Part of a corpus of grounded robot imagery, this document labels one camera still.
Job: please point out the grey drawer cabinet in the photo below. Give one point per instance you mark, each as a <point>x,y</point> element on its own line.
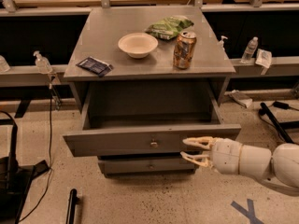
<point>106,26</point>

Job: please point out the black rod right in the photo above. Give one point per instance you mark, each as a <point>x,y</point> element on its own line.
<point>281,127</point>

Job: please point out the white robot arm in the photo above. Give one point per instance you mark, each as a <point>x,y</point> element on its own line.
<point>277,170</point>

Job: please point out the crumpled white packet floor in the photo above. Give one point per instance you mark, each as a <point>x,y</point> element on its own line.
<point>241,98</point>

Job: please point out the grey bottom drawer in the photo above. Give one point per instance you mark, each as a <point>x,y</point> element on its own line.
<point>145,165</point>

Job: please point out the orange soda can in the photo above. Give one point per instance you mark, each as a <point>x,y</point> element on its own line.
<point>184,48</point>

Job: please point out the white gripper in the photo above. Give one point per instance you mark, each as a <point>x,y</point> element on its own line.
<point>226,157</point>

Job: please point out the clear bottle far left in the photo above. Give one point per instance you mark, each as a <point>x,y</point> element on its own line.
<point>4,66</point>

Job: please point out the clear pump bottle left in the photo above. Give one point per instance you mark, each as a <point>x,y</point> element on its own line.
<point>42,63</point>

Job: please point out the green chip bag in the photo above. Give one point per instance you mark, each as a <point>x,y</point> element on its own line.
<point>168,28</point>

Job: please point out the white bowl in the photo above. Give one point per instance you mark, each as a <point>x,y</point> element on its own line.
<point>138,45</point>

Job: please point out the dark blue snack packet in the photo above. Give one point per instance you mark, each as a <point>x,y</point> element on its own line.
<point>95,66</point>

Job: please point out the white wipe packet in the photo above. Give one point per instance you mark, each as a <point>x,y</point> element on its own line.
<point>264,58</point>

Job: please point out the grey top drawer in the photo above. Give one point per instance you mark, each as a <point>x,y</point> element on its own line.
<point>139,117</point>

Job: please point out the black bar on floor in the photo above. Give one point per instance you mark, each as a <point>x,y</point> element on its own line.
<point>72,202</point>

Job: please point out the clear water bottle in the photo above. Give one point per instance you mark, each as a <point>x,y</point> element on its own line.
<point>249,50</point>

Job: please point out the black stand base left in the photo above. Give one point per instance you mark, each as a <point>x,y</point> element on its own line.
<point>15,180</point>

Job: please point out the grey drawer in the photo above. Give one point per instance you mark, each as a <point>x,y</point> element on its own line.
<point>139,117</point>
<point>145,165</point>

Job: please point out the small white pump bottle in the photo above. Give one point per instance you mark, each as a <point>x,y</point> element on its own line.
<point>222,41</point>

